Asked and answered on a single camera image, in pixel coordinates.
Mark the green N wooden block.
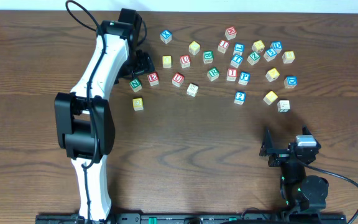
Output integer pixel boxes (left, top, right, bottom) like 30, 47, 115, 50
130, 78, 142, 93

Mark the red E wooden block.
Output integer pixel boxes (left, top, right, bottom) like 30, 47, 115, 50
147, 72, 159, 86

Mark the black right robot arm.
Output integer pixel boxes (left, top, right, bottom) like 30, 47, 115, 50
259, 126, 329, 213

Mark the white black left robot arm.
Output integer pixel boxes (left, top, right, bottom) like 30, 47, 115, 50
54, 21, 152, 223

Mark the yellow O wooden block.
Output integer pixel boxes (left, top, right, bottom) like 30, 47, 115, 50
162, 55, 172, 68

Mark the wood L top block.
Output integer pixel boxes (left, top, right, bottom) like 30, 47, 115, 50
277, 100, 291, 113

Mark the blue X wooden block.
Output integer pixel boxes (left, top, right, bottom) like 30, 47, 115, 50
160, 30, 172, 44

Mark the yellow G wooden block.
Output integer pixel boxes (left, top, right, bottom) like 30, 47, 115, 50
132, 98, 144, 111

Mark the red U block lower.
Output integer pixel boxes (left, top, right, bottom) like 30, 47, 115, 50
172, 73, 185, 87

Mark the red u block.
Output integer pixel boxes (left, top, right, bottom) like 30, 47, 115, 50
180, 55, 191, 68
172, 73, 185, 87

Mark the red U block upper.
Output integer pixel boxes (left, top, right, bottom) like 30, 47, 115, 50
180, 55, 191, 68

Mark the yellow S wooden block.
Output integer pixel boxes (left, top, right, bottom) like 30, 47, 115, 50
264, 91, 278, 105

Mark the blue D block lower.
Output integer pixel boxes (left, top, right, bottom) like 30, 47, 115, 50
284, 76, 298, 88

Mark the blue d block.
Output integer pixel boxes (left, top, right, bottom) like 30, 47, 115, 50
270, 41, 283, 54
284, 76, 298, 88

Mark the blue 2 wooden block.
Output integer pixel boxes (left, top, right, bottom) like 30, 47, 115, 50
234, 91, 246, 105

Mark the yellow block upper middle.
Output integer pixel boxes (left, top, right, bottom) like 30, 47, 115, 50
188, 41, 201, 55

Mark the plain wood top block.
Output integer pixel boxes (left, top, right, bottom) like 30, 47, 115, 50
186, 83, 199, 97

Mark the yellow A wooden block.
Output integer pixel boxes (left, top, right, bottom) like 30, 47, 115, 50
265, 68, 280, 82

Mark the green B wooden block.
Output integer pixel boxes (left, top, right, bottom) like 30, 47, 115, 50
203, 50, 214, 63

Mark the blue P wooden block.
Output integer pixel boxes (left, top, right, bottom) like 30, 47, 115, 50
238, 72, 250, 85

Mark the green R wooden block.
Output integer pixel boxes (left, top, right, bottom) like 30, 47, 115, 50
207, 67, 219, 82

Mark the yellow 8 wooden block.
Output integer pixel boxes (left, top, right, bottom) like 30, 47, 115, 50
282, 51, 295, 64

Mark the red I block lower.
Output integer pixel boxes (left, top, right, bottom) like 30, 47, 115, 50
226, 68, 237, 82

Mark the red i block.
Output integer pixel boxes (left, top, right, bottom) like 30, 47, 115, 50
218, 40, 229, 54
226, 68, 237, 82

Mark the blue 5 wooden block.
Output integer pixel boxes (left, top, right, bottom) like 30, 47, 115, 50
264, 48, 277, 62

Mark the red I block upper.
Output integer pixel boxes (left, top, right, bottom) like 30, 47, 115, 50
218, 40, 229, 54

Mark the green Z wooden block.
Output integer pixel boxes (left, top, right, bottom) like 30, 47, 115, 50
247, 52, 260, 65

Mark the blue D block upper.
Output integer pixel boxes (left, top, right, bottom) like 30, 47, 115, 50
270, 41, 283, 54

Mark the blue T wooden block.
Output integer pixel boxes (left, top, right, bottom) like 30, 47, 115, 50
231, 54, 244, 68

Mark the red H wooden block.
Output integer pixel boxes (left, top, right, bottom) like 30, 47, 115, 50
224, 26, 237, 40

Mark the yellow block near D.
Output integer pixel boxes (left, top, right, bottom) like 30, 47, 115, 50
252, 40, 265, 54

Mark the blue L wooden block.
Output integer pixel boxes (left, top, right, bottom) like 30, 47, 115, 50
233, 43, 245, 56

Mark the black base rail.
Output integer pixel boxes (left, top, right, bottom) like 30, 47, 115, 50
35, 212, 347, 224

